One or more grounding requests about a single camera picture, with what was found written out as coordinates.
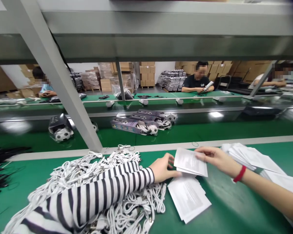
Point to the green conveyor belt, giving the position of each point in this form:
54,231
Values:
185,131

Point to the pile of white folded leaflets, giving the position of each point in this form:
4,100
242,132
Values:
258,158

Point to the white handheld device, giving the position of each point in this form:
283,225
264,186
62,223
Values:
208,86

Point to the group of football toy boxes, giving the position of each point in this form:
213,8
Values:
141,123

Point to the person's right hand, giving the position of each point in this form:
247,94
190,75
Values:
218,159

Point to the white leaflets lying flat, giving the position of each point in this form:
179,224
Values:
189,198

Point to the person's left hand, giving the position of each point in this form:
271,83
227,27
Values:
162,171

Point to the stacks of brown cartons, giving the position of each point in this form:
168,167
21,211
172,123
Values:
146,73

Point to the grey metal workstation frame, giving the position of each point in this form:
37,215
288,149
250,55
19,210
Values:
161,31

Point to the white paper leaflets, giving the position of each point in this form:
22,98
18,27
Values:
190,162

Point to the rubber band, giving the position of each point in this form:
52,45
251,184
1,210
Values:
195,144
131,147

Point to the white light bulb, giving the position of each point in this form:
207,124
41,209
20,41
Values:
110,104
219,99
143,102
179,101

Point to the stack of black trays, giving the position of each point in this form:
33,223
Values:
172,80
77,81

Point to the football toy with black box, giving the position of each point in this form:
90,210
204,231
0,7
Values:
61,132

